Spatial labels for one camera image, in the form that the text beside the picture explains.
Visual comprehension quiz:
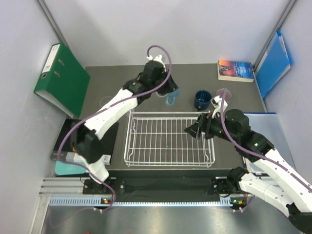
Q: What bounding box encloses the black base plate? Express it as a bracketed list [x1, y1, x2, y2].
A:
[82, 169, 245, 202]

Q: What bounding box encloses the pink mug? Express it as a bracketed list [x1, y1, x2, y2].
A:
[216, 88, 232, 102]

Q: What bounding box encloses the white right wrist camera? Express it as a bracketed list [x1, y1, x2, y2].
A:
[211, 96, 228, 118]

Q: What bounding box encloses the blue folder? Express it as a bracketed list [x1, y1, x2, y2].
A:
[256, 30, 293, 98]

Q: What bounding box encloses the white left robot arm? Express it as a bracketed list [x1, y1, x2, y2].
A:
[70, 56, 178, 194]

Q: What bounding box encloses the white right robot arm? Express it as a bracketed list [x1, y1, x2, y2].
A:
[185, 109, 312, 234]

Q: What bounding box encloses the black book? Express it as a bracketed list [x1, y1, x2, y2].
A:
[50, 119, 119, 165]

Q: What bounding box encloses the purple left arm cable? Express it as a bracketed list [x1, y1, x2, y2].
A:
[57, 45, 173, 212]

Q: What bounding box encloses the dark blue mug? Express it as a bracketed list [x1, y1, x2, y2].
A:
[194, 90, 212, 111]

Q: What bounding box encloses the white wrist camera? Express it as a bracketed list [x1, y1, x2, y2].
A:
[147, 55, 165, 66]
[211, 96, 228, 118]

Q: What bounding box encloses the light blue mug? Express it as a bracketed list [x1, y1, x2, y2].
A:
[156, 89, 180, 106]

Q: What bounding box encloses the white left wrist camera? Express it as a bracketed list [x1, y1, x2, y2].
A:
[147, 55, 165, 66]

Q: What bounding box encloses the white cable duct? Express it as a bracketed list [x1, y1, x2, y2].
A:
[49, 196, 233, 207]

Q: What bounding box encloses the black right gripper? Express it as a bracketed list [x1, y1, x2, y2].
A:
[185, 110, 238, 144]

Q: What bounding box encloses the paperback book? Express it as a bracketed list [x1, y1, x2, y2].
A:
[217, 60, 254, 82]

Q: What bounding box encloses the green ring binder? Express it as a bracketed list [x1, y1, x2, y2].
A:
[34, 43, 90, 118]

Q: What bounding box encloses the white wire dish rack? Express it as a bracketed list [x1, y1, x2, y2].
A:
[124, 111, 215, 168]

